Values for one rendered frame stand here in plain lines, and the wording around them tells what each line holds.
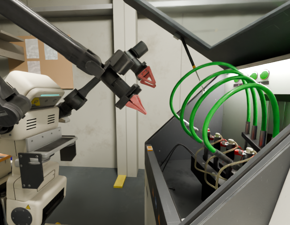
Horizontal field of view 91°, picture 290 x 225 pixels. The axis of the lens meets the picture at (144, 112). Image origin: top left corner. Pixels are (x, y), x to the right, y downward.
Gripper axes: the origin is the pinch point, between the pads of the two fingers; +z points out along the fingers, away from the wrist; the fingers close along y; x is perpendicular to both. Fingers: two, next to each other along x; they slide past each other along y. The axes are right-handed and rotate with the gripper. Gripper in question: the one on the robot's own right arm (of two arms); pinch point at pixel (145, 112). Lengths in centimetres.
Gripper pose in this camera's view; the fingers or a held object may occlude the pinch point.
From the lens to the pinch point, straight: 51.1
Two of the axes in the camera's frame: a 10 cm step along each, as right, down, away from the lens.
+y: 6.9, -7.0, -2.1
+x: 1.6, -1.4, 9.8
